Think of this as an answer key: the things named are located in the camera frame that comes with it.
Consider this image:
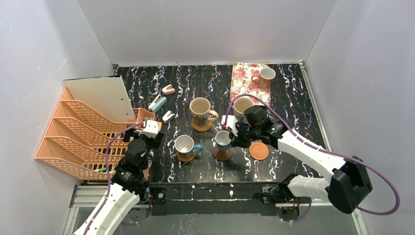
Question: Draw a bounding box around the white folder board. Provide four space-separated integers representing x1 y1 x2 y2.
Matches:
63 75 136 123

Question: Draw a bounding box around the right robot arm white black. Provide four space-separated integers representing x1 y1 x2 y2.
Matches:
221 105 372 214

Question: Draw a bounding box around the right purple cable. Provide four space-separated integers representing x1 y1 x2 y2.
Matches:
224 94 401 224

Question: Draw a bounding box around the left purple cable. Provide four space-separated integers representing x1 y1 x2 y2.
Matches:
82 122 144 235

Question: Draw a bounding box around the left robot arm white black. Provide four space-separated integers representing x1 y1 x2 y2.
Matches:
74 120 164 235

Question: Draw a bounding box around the pink mini stapler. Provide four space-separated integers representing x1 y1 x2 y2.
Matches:
161 84 176 95

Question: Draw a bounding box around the woven rattan coaster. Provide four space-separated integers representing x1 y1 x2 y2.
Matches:
191 117 213 132

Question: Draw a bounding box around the small grey heart mug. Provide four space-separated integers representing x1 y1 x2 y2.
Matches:
214 130 232 151

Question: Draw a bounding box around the floral tray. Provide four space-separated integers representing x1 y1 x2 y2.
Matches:
230 62 271 105

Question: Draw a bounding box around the pink floral mug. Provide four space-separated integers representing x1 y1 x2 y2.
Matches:
251 68 276 90

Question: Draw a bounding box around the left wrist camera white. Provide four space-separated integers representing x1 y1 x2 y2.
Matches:
139 120 159 138

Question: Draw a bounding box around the light wooden coaster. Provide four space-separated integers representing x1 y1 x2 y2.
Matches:
176 153 196 162
249 142 269 161

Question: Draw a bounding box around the orange mesh file rack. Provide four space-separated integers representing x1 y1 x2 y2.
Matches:
35 89 135 180

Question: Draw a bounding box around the purple cable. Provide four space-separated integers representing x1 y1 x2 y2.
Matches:
224 94 401 224
82 122 144 235

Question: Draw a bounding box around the tall beige mug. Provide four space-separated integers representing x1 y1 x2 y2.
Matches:
233 96 254 124

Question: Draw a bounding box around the dark walnut wooden coaster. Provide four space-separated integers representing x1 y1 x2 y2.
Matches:
212 147 232 161

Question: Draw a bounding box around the blue mug white inside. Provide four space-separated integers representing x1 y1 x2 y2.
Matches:
174 135 204 159

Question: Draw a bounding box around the blue white stapler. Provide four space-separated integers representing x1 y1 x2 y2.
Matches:
148 94 167 113

